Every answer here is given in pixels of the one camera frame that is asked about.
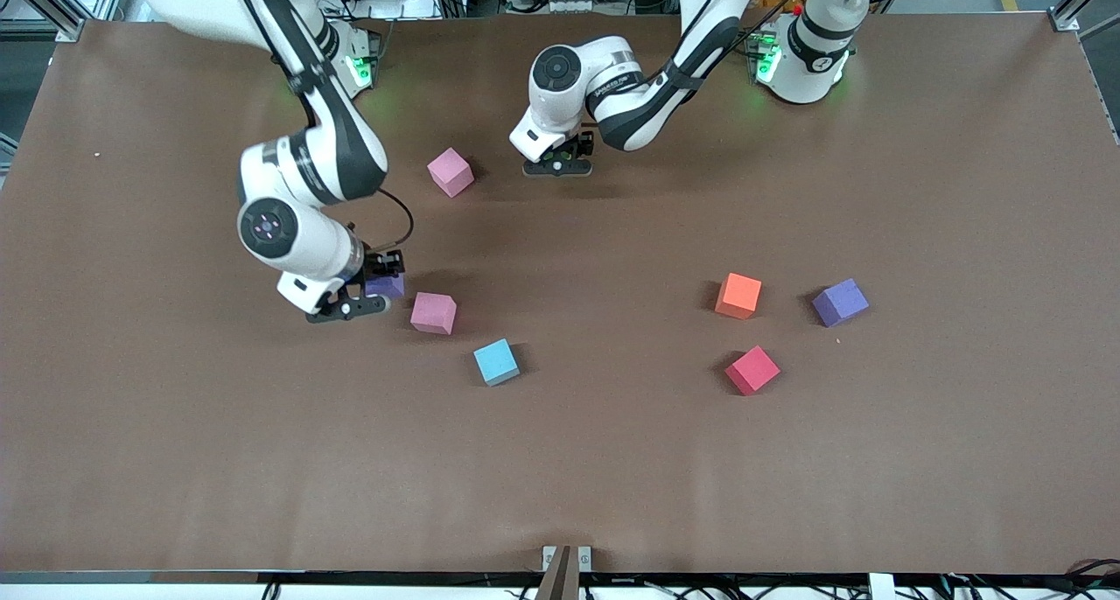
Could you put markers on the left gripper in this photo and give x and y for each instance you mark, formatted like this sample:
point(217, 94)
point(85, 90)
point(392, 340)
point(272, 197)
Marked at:
point(579, 146)

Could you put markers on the purple foam block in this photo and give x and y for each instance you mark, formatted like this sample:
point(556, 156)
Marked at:
point(385, 287)
point(840, 302)

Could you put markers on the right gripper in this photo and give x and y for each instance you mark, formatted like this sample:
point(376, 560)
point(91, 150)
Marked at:
point(381, 263)

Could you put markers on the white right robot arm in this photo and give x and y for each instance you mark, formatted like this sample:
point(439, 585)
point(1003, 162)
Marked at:
point(332, 145)

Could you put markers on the orange foam block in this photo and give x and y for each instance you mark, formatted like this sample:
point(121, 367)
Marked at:
point(738, 295)

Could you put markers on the aluminium frame profile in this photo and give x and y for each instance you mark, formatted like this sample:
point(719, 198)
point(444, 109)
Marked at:
point(48, 10)
point(1081, 5)

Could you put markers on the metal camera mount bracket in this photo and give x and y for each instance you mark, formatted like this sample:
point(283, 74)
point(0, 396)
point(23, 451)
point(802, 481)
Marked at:
point(566, 565)

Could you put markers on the pink foam block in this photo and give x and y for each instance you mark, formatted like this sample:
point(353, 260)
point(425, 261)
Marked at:
point(433, 312)
point(451, 171)

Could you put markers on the red foam block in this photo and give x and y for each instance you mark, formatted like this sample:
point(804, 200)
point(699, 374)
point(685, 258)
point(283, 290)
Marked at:
point(752, 370)

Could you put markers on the blue foam block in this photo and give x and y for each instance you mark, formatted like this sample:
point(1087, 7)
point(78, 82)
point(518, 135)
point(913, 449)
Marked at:
point(496, 361)

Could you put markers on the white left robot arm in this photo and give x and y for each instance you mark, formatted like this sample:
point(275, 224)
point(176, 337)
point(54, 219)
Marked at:
point(630, 101)

